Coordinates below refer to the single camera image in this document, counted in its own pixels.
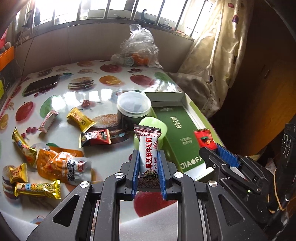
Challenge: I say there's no white pink candy packet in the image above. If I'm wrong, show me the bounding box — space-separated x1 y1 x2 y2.
38 110 59 133

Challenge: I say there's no clear plastic bag with snacks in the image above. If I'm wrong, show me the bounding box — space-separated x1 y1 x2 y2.
111 24 163 69

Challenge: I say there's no green white gift box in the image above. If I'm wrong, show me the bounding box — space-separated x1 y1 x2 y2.
146 92 223 182

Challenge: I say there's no white red nougat candy bar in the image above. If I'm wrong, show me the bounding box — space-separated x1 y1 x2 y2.
138 134 159 191

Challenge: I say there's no small gold candy packet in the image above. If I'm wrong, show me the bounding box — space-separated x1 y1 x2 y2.
9 163 28 184

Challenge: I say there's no small red candy packet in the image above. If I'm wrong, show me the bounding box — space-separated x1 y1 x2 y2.
194 128 217 150

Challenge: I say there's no black smartphone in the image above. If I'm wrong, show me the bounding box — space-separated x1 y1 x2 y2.
23 75 61 97

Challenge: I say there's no clear lidded dark jar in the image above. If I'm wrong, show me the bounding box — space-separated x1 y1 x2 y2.
116 91 152 131

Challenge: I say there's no fruit print tablecloth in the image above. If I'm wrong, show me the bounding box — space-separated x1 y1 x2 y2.
0 59 223 241

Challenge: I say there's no orange konjac snack pouch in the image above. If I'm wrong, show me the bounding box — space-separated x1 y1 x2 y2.
35 144 92 186

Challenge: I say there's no beige patterned curtain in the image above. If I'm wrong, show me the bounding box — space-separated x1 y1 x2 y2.
168 1 254 118

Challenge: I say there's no orange storage box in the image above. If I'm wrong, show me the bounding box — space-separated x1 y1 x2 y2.
0 46 15 71

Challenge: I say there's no black red candy packet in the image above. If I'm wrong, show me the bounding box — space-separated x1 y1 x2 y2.
79 129 111 148

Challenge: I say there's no yellow orange snack bar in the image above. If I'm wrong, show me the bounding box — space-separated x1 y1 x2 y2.
12 127 37 168

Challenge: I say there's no yellow candy packet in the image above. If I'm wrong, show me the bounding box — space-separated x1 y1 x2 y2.
66 108 97 133

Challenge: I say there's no gold rice snack bar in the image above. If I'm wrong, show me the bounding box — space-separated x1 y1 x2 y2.
14 180 61 200

